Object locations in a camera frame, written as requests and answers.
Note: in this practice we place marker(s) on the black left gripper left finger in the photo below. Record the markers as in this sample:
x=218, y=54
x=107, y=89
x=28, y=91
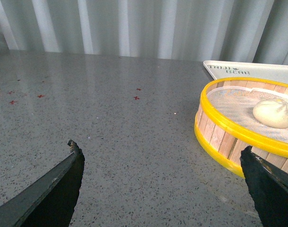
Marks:
x=51, y=200

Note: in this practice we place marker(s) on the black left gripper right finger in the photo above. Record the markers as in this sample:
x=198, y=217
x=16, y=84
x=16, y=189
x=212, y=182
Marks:
x=268, y=187

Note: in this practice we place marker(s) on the white steamed bun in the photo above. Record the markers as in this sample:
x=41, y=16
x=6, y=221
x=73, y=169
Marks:
x=272, y=113

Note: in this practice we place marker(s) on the white bear print tray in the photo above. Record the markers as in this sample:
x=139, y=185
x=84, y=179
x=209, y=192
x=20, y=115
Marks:
x=228, y=69

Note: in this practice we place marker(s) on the yellow rimmed bamboo steamer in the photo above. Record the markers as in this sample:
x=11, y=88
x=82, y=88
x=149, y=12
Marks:
x=223, y=139

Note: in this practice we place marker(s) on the white steamer liner cloth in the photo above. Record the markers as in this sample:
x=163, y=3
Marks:
x=237, y=103

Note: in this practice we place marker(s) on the grey pleated curtain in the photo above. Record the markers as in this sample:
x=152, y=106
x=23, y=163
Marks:
x=197, y=30

